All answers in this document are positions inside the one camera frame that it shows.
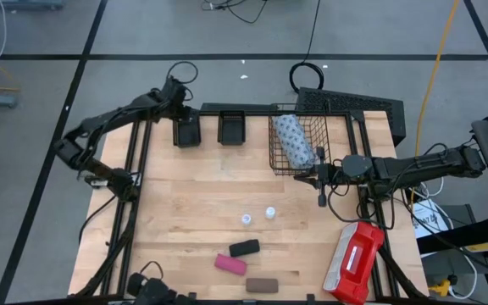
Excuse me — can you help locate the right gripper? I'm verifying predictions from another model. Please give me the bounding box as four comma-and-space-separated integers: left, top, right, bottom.
293, 147, 347, 208

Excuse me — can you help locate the black coiled cable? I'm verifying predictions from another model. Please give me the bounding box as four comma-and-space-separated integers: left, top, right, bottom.
288, 0, 325, 95

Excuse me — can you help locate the white blue-patterned bandage roll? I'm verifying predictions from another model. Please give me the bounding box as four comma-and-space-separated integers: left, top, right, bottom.
272, 113, 319, 170

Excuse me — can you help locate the small black plastic bin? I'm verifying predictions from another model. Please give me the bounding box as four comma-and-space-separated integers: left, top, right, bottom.
171, 114, 203, 149
217, 109, 247, 147

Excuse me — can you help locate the yellow power plug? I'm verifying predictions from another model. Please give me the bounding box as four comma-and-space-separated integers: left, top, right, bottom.
428, 277, 453, 298

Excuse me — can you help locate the red first aid case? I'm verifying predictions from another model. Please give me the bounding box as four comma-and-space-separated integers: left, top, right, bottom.
322, 220, 385, 305

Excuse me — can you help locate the black device with cable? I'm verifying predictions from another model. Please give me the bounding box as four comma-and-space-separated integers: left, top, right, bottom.
125, 260, 186, 305

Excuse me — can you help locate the yellow hanging cable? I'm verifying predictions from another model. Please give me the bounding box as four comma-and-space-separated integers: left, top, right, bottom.
408, 0, 461, 207

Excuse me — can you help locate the black bandage roll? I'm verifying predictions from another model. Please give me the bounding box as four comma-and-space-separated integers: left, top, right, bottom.
228, 238, 261, 258

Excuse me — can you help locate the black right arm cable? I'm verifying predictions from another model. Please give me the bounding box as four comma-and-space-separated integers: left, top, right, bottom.
327, 184, 396, 232

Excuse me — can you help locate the black aluminium table frame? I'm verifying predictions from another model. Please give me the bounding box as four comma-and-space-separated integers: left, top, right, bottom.
74, 103, 430, 305

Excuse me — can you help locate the black wire basket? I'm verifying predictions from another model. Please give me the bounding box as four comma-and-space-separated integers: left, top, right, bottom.
268, 103, 332, 177

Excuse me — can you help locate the brown bandage roll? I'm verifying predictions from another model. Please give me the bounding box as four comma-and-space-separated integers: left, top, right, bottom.
245, 277, 280, 294

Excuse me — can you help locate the pink bandage roll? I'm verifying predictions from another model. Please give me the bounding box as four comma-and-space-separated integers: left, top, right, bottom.
213, 252, 248, 277

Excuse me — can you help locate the large black perforated crate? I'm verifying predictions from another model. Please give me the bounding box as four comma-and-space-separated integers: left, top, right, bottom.
297, 86, 408, 147

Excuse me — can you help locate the black metal beam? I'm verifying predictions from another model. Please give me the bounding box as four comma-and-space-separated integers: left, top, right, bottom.
416, 213, 488, 256

